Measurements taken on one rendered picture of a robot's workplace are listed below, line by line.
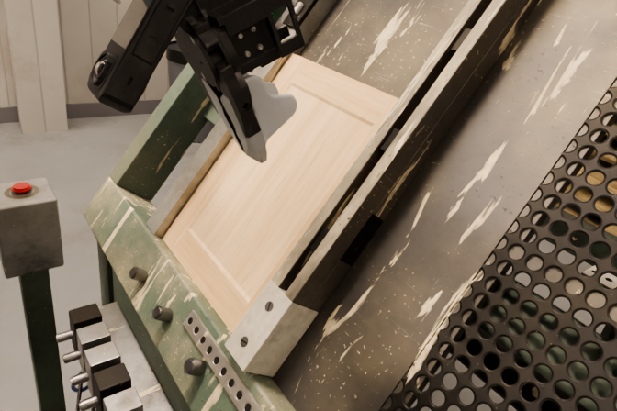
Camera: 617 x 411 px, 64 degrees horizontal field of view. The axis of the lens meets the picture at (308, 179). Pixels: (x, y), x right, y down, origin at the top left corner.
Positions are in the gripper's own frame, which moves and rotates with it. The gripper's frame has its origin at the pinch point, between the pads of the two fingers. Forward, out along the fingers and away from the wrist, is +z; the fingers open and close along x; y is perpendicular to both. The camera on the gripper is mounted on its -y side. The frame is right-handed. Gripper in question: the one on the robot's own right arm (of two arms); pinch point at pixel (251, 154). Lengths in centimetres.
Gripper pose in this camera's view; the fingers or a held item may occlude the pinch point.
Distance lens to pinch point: 47.0
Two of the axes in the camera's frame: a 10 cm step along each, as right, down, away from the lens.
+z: 2.8, 7.3, 6.2
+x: -5.2, -4.3, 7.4
